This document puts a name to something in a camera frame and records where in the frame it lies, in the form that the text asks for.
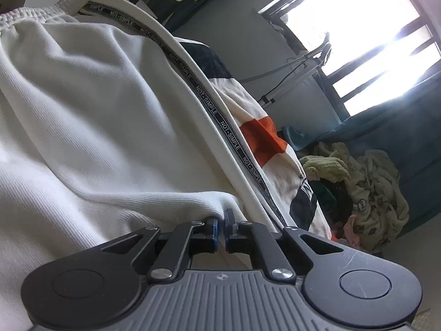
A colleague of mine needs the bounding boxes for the green cloth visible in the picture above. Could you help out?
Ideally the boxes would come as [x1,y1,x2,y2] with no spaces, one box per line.
[312,183,332,222]

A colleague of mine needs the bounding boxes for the dark patterned cloth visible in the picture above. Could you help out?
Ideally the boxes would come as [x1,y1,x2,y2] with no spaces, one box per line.
[324,179,356,229]

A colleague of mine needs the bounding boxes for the pink cloth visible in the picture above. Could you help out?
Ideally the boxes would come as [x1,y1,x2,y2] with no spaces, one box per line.
[341,214,363,249]

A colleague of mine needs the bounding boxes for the garment steamer stand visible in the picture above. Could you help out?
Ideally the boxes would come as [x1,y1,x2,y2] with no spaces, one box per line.
[241,33,333,106]

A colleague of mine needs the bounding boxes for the white pants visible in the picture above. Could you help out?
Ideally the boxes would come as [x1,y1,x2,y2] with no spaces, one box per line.
[0,0,286,331]

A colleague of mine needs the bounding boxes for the white orange navy garment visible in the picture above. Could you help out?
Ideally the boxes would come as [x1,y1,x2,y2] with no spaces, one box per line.
[179,39,340,242]

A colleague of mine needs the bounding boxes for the dark framed window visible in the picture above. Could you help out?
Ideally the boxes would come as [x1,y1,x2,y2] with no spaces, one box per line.
[258,0,441,118]

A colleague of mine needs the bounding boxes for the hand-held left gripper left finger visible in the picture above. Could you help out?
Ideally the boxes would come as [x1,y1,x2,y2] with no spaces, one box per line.
[101,217,221,281]

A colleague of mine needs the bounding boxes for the pile of yellow-green clothes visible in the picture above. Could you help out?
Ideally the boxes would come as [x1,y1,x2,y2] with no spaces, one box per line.
[300,141,410,254]

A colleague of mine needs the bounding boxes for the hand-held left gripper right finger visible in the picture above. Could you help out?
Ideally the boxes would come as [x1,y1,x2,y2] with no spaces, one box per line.
[223,209,348,282]

